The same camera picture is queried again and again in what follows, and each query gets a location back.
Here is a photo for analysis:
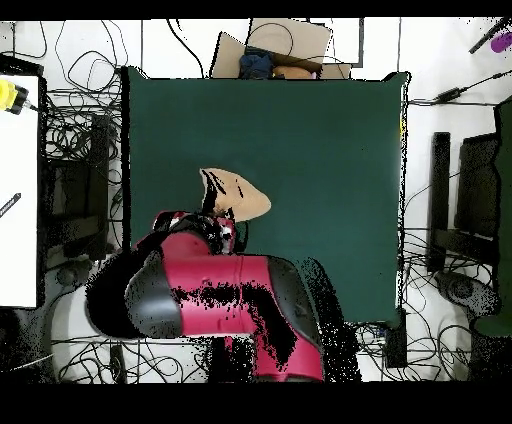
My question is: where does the dark green table cloth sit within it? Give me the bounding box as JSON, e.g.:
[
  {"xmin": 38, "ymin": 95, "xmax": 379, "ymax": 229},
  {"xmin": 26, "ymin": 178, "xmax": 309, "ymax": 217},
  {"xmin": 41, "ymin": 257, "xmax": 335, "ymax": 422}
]
[{"xmin": 121, "ymin": 65, "xmax": 411, "ymax": 327}]

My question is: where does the black monitor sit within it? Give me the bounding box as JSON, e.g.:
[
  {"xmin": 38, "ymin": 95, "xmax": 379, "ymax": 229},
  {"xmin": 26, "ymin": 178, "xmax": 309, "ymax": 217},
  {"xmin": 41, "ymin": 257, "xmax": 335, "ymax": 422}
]
[{"xmin": 453, "ymin": 133, "xmax": 501, "ymax": 265}]

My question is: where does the black power adapter with cable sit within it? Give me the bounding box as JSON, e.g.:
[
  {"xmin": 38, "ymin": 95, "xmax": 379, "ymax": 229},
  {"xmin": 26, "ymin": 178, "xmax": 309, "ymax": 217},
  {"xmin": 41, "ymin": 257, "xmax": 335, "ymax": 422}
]
[{"xmin": 407, "ymin": 69, "xmax": 512, "ymax": 107}]

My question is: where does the orange garment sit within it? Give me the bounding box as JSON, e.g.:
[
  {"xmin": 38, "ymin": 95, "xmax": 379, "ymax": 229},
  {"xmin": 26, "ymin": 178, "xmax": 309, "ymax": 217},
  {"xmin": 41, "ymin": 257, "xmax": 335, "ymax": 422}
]
[{"xmin": 271, "ymin": 65, "xmax": 315, "ymax": 80}]

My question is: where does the black marker pen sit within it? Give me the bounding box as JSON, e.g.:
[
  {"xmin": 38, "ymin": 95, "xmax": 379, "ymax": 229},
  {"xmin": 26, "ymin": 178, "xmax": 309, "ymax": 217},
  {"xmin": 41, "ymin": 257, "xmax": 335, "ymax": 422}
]
[{"xmin": 0, "ymin": 192, "xmax": 22, "ymax": 219}]

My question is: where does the purple object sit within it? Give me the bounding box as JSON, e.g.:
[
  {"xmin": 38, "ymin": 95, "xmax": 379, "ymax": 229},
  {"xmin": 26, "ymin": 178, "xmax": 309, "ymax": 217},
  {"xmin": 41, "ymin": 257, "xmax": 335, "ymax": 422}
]
[{"xmin": 489, "ymin": 31, "xmax": 512, "ymax": 54}]

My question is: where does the black power strip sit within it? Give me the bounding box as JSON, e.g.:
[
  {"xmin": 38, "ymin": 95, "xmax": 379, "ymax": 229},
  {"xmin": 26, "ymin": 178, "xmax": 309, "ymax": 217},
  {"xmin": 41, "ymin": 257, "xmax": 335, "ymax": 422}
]
[{"xmin": 108, "ymin": 343, "xmax": 128, "ymax": 383}]

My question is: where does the tan terry towel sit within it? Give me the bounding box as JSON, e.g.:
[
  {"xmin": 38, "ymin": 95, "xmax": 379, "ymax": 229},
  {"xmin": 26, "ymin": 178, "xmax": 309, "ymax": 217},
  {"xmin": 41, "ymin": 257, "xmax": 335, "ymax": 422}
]
[{"xmin": 198, "ymin": 167, "xmax": 273, "ymax": 223}]

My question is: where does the black rod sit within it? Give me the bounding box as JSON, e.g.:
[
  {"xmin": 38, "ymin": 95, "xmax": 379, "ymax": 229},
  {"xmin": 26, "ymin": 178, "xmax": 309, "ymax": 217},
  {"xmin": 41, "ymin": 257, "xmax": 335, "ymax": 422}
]
[{"xmin": 468, "ymin": 17, "xmax": 511, "ymax": 55}]

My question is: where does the yellow black tool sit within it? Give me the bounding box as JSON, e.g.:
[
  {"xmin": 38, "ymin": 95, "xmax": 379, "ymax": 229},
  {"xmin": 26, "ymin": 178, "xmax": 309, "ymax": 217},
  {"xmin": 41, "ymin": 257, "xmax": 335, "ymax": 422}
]
[{"xmin": 0, "ymin": 78, "xmax": 31, "ymax": 116}]

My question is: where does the white side table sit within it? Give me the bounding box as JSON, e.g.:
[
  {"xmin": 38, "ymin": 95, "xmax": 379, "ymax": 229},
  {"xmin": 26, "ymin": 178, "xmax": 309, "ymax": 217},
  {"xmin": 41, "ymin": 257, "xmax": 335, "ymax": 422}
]
[{"xmin": 0, "ymin": 73, "xmax": 41, "ymax": 309}]

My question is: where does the navy blue garment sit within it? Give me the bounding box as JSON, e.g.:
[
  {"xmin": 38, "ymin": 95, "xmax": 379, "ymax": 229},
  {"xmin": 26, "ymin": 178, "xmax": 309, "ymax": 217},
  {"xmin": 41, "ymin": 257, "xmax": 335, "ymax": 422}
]
[{"xmin": 238, "ymin": 47, "xmax": 275, "ymax": 80}]

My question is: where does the black upright bar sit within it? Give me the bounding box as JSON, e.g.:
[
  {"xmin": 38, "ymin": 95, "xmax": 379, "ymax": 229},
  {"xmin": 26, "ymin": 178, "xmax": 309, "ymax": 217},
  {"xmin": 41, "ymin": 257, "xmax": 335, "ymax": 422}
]
[{"xmin": 426, "ymin": 131, "xmax": 452, "ymax": 273}]

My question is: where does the black cable tangle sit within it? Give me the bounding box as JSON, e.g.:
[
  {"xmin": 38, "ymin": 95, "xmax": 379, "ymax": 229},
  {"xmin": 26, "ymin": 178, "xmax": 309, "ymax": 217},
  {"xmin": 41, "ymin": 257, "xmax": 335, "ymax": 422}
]
[
  {"xmin": 355, "ymin": 229, "xmax": 497, "ymax": 381},
  {"xmin": 51, "ymin": 335, "xmax": 213, "ymax": 383},
  {"xmin": 39, "ymin": 19, "xmax": 123, "ymax": 161}
]

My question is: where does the brown cardboard box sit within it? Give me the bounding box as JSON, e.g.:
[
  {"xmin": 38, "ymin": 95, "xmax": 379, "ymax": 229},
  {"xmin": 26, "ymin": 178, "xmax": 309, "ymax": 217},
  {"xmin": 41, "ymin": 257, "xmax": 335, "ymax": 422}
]
[{"xmin": 209, "ymin": 17, "xmax": 353, "ymax": 80}]

